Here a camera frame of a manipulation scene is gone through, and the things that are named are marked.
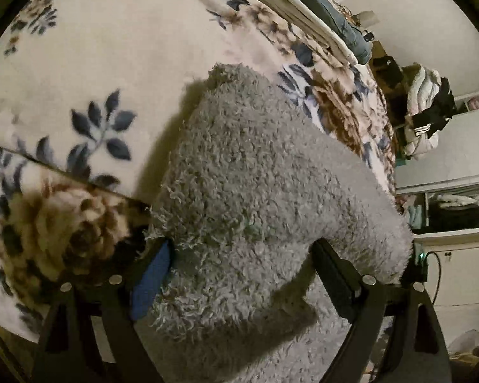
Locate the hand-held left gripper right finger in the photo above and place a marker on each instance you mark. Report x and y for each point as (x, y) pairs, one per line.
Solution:
(333, 275)

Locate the white fan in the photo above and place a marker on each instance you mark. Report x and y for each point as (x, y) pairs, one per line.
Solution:
(465, 343)

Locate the black cloth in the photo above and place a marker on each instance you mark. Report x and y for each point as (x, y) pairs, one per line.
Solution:
(387, 70)

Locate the white puffer jacket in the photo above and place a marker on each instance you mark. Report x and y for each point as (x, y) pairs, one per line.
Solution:
(421, 83)

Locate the white wardrobe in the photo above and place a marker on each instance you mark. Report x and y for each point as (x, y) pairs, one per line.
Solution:
(455, 147)

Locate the black striped garment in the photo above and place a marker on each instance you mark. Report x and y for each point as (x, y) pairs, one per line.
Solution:
(443, 99)

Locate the black charger device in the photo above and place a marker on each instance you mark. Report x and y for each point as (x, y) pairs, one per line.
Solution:
(421, 265)

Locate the teal folded clothes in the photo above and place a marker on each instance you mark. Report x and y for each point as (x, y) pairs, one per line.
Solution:
(414, 216)

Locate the folded white pants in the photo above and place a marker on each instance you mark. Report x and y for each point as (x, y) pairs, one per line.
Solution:
(287, 8)

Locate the grey fleece pants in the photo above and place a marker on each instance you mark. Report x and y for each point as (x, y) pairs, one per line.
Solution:
(255, 191)

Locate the white low cabinet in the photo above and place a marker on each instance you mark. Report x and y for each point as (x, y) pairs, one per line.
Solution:
(467, 271)

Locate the folded blue jeans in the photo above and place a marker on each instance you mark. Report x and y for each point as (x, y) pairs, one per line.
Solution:
(331, 12)

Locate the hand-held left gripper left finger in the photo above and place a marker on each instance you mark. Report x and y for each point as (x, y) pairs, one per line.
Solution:
(151, 279)

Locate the floral blanket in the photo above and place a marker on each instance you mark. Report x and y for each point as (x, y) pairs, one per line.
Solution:
(103, 48)

